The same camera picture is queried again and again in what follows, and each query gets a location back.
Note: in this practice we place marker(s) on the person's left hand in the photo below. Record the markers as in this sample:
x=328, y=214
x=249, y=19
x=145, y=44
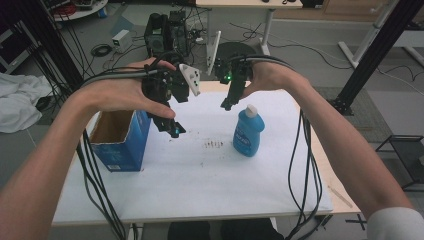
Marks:
x=116, y=95

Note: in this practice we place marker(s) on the black aluminium stand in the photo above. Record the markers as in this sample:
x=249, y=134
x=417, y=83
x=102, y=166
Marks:
x=373, y=56

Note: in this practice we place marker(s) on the round white table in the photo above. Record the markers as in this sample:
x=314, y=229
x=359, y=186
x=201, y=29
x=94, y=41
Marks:
x=80, y=8

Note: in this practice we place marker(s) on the blue cardboard box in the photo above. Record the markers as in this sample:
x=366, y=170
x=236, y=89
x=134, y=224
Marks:
x=130, y=146

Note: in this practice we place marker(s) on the person's right hand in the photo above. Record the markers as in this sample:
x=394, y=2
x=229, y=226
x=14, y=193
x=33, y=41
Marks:
x=271, y=78

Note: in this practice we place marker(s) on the wooden table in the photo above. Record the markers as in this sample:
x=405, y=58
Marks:
x=340, y=200

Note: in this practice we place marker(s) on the grey floor mat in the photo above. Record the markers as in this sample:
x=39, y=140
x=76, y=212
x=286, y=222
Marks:
x=363, y=116

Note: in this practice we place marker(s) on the black round base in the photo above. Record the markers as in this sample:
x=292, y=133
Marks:
x=235, y=49

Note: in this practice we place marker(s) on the small white device box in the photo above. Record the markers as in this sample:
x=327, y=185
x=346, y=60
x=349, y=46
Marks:
x=121, y=40

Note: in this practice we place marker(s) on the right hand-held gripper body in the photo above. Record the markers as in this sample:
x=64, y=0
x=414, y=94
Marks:
x=235, y=70

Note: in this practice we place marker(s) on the person's legs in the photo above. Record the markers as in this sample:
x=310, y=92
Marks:
x=226, y=230

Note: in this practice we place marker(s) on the black computer tower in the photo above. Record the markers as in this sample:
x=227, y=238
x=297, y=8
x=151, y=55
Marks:
x=165, y=31

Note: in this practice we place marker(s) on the white table frame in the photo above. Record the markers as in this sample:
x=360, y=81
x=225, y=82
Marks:
x=366, y=36

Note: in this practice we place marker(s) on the white sleeve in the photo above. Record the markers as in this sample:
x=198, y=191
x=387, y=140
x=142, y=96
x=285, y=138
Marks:
x=396, y=225

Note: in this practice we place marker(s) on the blue bottle with white cap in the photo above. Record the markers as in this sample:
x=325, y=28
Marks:
x=248, y=133

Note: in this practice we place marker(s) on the white table mat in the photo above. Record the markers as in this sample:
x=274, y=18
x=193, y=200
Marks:
x=200, y=186

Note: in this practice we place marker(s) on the pale desk with white legs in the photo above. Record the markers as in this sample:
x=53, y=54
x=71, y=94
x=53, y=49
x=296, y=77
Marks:
x=240, y=4

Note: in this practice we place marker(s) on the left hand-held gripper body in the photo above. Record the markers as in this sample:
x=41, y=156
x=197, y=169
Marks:
x=180, y=85

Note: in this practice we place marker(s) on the thin pale strip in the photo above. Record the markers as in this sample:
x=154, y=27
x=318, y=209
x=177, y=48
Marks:
x=340, y=196

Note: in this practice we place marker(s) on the white cloth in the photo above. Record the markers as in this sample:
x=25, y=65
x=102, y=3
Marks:
x=20, y=100

